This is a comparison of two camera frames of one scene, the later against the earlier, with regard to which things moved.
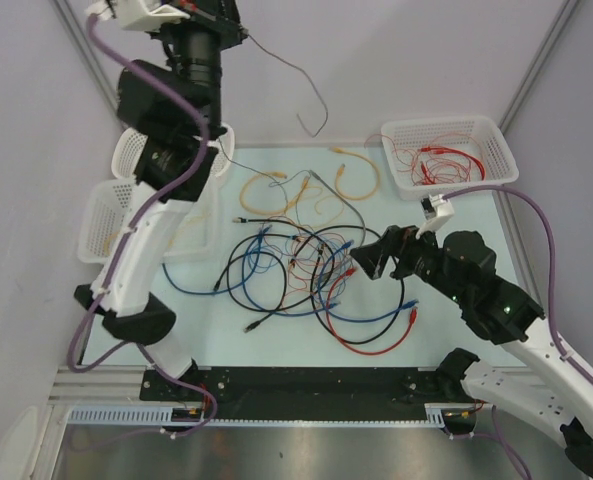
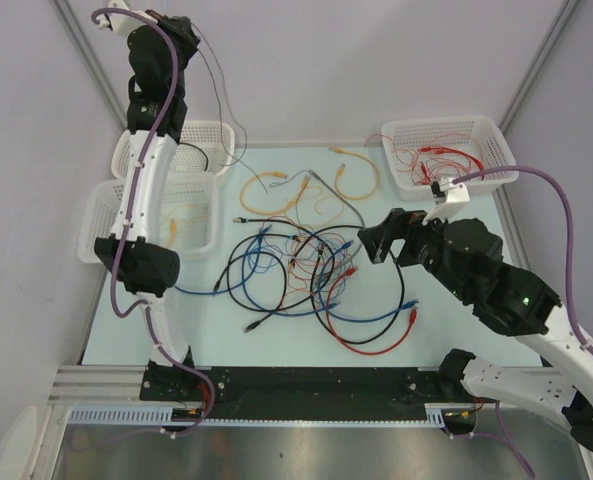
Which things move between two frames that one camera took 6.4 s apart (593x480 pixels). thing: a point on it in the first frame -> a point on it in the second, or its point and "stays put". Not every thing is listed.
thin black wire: (311, 82) -> (304, 174)
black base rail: (299, 394) stays put
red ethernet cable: (443, 150) stays put
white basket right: (433, 155) stays put
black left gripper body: (226, 31) -> (184, 46)
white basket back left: (130, 143) stays put
